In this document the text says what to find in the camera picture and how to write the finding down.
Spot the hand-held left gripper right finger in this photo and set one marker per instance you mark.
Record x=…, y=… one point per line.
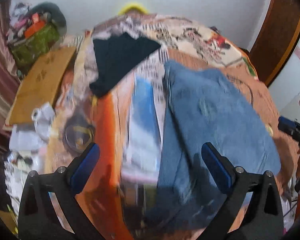
x=216, y=166

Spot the black garment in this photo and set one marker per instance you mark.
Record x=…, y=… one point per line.
x=120, y=57

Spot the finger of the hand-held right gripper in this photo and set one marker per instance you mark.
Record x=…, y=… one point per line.
x=288, y=125

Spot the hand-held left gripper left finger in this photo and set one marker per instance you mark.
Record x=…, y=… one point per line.
x=86, y=163

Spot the yellow curved headboard pad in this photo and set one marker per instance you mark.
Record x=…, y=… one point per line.
x=133, y=7

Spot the grey curved pillow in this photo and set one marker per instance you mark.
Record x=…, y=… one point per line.
x=57, y=13

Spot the pile of clothes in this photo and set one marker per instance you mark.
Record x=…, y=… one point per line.
x=18, y=20

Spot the white heart-print wardrobe door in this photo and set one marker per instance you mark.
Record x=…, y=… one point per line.
x=292, y=75

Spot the striped red curtain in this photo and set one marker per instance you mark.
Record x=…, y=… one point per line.
x=0, y=75

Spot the white device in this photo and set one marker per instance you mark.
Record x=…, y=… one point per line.
x=298, y=105

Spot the bamboo lap desk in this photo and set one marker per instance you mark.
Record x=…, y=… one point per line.
x=42, y=85

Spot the blue jeans pants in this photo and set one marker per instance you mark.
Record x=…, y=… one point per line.
x=215, y=120

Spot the brown wooden door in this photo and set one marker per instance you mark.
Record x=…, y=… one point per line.
x=275, y=35

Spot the white crumpled paper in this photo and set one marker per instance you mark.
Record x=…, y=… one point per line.
x=37, y=122

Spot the orange box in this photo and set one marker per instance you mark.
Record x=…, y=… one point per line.
x=35, y=28

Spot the printed blanket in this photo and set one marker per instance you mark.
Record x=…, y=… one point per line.
x=105, y=135

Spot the green fabric storage basket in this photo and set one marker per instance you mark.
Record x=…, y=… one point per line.
x=35, y=46

